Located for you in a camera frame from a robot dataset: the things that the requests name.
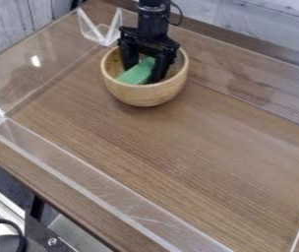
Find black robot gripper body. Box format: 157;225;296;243
117;6;183;62

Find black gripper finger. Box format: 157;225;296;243
121;45;139;70
151;54;175;83

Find green rectangular block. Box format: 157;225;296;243
117;57;155;85

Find light wooden bowl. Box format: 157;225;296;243
101;46;190;107

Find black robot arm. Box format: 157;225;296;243
118;0;181;84

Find black metal table leg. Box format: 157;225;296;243
31;196;44;221

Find clear acrylic corner bracket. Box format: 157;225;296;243
76;8;123;46

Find clear acrylic tray wall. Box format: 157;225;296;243
0;1;299;252

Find black metal base plate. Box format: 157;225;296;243
26;216;78;252

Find black cable loop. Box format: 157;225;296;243
0;219;30;252

